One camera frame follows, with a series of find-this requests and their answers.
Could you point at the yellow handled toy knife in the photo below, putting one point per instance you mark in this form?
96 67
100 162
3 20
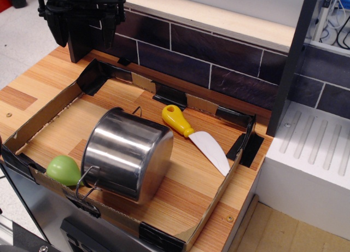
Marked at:
173 116

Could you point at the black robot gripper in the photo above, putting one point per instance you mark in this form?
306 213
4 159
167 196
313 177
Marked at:
56 13

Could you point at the white dish drying rack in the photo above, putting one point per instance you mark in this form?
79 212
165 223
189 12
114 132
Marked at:
305 173

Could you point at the stainless steel pot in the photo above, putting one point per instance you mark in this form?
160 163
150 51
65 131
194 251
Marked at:
127 155

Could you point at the green plastic pear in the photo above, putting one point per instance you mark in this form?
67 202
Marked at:
65 170

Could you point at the dark grey vertical post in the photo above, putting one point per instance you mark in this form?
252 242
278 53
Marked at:
281 102

